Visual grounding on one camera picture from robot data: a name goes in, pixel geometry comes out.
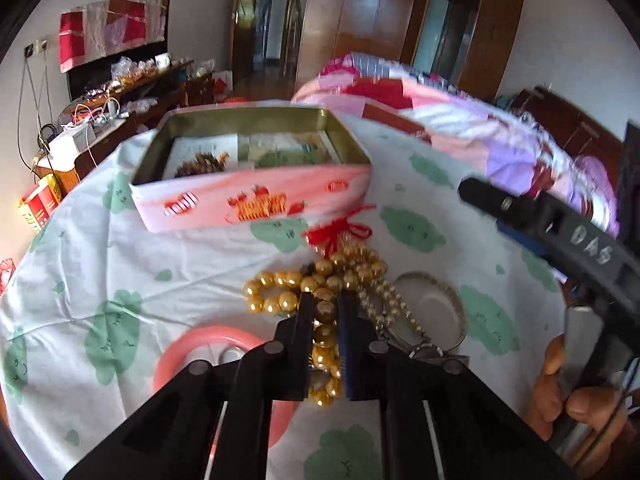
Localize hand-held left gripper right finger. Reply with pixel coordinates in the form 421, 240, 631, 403
336, 292, 576, 480

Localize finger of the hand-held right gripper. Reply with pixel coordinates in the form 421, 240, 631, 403
496, 221, 557, 269
459, 177, 547, 232

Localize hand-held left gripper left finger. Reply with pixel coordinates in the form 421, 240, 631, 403
65, 291, 316, 480

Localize gold bead necklace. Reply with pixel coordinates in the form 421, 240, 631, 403
243, 242, 388, 408

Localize pearl bead strand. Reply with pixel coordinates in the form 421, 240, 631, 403
357, 280, 431, 341

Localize silver wristwatch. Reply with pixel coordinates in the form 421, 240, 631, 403
380, 327, 471, 366

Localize red knotted tassel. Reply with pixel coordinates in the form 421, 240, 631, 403
304, 203, 376, 257

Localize pink bangle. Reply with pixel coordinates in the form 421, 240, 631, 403
152, 325, 298, 448

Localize pink tin box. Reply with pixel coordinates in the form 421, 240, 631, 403
129, 106, 373, 234

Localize person's right hand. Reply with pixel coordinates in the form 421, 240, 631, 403
530, 335, 633, 441

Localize wooden bed headboard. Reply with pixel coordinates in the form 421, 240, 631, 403
500, 85, 626, 171

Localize pink patchwork quilt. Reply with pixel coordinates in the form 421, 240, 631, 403
292, 52, 621, 241

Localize white green-cloud tablecloth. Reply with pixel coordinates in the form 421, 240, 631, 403
0, 109, 601, 480

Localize green printed card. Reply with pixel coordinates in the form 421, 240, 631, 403
237, 131, 341, 167

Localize white paper sheet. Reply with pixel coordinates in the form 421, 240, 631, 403
162, 134, 240, 178

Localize brown wooden wardrobe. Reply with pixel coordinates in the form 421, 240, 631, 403
295, 0, 527, 103

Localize red and white gift bag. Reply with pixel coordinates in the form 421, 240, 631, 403
214, 70, 234, 104

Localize wooden television cabinet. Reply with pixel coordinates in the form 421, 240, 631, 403
50, 59, 217, 196

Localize yellow and red carton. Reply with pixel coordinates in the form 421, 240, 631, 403
20, 174, 63, 233

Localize white box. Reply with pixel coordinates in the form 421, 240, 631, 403
48, 122, 97, 171

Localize wooden door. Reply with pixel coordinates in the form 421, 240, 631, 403
230, 0, 266, 86

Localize red patterned bag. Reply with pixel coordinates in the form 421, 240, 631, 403
0, 257, 17, 297

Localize clear plastic bag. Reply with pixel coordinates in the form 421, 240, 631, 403
110, 57, 137, 82

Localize black television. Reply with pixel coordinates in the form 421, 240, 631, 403
67, 42, 168, 102

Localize red patchwork cover cloth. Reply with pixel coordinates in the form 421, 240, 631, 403
58, 0, 171, 74

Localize brown wooden bead bracelet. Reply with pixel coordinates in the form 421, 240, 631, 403
175, 152, 228, 178

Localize black cables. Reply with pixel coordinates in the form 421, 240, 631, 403
16, 55, 57, 172

